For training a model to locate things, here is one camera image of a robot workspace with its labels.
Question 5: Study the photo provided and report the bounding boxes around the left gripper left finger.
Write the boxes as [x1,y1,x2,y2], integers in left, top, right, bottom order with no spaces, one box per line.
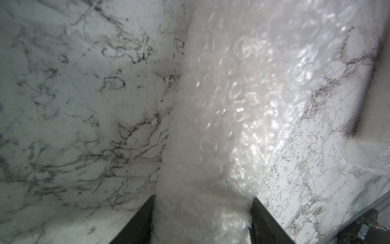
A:
[110,195,155,244]

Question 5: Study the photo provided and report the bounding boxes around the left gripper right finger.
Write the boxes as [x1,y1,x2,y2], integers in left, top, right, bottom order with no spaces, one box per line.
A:
[249,197,295,244]

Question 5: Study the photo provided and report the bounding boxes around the small white ribbed vase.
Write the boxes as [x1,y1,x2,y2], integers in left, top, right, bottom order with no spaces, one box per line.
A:
[151,1,363,244]

